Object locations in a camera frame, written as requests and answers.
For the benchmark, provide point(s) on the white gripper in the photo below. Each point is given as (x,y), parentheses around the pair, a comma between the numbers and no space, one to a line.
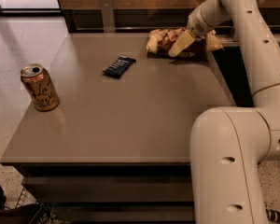
(198,25)

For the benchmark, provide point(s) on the orange soda can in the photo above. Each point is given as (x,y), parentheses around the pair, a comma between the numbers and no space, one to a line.
(37,82)

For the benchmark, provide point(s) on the upper grey drawer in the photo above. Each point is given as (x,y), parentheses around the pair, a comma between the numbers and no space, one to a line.
(109,189)

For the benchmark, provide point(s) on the wire basket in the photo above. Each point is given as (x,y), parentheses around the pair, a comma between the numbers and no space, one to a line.
(43,211)

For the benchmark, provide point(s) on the brown chip bag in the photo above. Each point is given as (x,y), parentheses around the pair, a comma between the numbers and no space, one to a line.
(161,41)

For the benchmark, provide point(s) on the dark blue snack bar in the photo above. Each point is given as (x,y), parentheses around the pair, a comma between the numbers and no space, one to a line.
(119,67)

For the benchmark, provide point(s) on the grey drawer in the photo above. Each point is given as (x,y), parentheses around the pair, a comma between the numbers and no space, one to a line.
(125,213)
(109,189)

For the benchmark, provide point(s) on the lower grey drawer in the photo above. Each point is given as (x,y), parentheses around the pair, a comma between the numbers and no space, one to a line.
(125,213)

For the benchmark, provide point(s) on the left metal rail bracket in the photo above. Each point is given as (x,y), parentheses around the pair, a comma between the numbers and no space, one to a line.
(107,12)

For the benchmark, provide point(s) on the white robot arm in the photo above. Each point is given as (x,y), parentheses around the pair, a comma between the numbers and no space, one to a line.
(228,143)

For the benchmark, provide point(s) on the black white striped tool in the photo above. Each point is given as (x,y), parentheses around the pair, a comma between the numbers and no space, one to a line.
(273,215)

